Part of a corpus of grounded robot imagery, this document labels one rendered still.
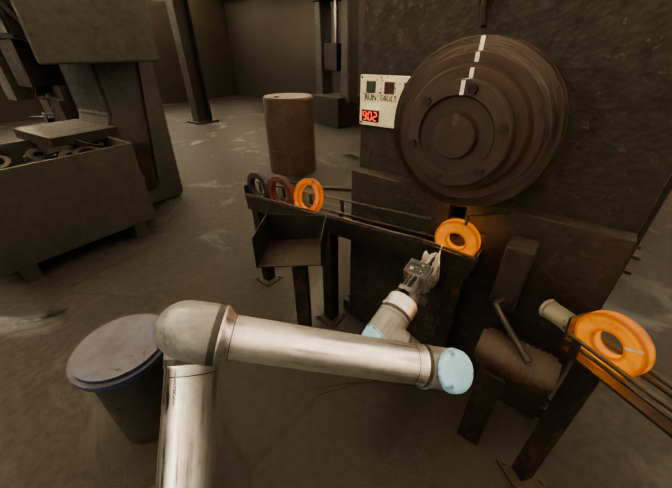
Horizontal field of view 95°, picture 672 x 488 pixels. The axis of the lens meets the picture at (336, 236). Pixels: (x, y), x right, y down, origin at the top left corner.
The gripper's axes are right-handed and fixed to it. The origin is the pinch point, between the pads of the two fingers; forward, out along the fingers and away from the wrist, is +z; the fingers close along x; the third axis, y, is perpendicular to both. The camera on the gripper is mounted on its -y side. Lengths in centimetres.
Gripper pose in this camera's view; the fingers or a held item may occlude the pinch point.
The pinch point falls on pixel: (435, 257)
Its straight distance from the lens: 104.2
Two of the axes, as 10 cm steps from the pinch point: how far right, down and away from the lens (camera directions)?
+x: -7.7, -3.2, 5.5
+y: -2.0, -6.9, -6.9
